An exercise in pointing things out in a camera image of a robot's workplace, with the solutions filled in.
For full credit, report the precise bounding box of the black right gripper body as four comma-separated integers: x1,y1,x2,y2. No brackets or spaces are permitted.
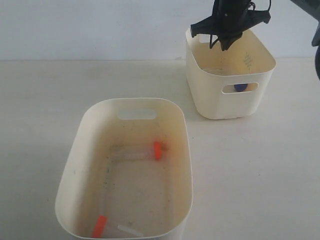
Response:
190,0,271,41

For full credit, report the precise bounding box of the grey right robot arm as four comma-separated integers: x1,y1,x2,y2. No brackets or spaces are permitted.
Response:
190,0,320,80

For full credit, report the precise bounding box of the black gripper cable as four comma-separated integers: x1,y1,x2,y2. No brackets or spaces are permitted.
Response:
208,0,273,50

